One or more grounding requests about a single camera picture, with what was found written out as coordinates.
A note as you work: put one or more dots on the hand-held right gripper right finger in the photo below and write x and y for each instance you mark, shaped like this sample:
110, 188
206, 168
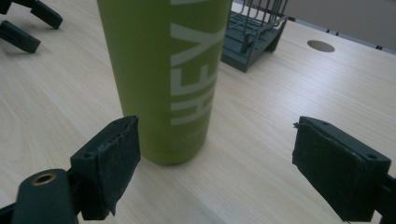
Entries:
339, 171

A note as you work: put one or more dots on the green tumbler cup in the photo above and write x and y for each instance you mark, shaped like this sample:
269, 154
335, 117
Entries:
140, 77

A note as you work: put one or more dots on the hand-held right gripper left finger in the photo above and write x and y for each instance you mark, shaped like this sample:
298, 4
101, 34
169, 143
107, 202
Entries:
106, 168

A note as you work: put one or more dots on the small black clip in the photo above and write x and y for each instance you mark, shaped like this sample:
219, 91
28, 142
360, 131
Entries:
379, 47

